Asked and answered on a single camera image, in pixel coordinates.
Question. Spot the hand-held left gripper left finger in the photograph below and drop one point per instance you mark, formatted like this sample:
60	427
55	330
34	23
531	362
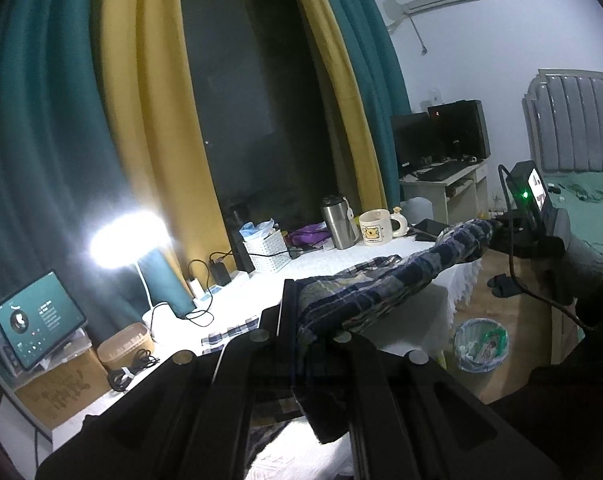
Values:
287	310

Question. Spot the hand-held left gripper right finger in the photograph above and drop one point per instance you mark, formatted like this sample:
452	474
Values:
364	362

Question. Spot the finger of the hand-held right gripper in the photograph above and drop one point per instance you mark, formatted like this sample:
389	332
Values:
509	245

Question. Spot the blue plaid pants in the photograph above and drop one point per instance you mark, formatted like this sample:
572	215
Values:
381	280

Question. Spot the person's right forearm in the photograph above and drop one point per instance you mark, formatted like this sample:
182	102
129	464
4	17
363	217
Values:
589	267

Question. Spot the black slipper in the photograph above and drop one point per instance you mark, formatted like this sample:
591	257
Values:
504	286

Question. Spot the white perforated basket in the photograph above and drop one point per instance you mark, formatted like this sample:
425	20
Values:
266	252

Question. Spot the green bedding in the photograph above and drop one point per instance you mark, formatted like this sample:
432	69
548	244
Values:
591	210

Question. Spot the white computer desk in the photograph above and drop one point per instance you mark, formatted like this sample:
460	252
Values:
461	195

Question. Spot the black charger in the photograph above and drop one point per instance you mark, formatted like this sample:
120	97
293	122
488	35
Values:
220	272

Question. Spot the purple cloth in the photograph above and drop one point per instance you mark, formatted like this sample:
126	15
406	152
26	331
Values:
309	235

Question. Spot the grey padded headboard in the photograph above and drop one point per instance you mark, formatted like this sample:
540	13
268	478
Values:
576	125

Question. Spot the black keyboard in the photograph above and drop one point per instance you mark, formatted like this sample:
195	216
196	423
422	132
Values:
446	171

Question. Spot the blue white plastic bag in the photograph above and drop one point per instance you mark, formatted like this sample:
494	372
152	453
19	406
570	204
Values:
255	230

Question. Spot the white charger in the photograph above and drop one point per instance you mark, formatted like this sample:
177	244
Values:
196	287

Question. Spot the clear water jug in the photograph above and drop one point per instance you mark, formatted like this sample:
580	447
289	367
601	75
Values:
419	208

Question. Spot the black computer monitor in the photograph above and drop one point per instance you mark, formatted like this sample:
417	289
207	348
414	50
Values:
414	140
459	127

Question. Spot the stainless steel tumbler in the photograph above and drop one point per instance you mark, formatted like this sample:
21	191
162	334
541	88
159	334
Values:
340	222

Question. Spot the lined trash bin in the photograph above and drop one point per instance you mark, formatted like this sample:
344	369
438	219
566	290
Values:
481	345

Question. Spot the white bear print mug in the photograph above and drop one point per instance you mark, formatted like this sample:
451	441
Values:
376	227

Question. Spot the white desk lamp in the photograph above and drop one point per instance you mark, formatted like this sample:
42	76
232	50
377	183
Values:
160	319

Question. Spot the person's dark clothing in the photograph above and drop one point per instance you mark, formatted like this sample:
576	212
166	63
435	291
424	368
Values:
566	410

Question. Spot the teal curtain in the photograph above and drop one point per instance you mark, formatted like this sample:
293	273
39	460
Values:
41	135
376	70

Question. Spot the dark window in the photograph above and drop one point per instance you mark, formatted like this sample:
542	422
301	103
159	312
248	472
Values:
261	110

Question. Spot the yellow curtain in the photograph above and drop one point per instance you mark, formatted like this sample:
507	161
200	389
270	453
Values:
146	110
341	110

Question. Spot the white air conditioner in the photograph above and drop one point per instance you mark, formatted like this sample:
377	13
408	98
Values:
444	0

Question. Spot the cardboard box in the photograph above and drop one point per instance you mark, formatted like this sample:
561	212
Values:
61	390

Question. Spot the tablet with teal screen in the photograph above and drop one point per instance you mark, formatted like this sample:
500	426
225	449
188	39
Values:
38	317

